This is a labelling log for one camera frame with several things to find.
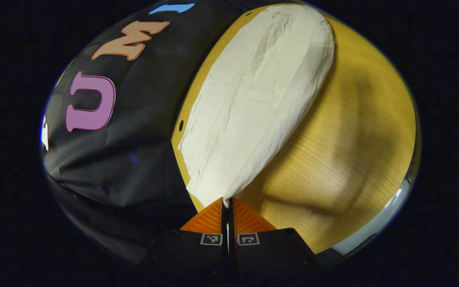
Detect black backdrop cloth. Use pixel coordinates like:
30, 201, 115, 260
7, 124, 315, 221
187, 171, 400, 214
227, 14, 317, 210
40, 0, 258, 265

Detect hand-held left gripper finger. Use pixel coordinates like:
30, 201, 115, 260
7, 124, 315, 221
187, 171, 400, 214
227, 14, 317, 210
150, 197, 229, 275
229, 197, 322, 275

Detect cream white jeans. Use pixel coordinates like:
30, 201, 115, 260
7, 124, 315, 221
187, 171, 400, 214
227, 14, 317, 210
178, 4, 336, 244

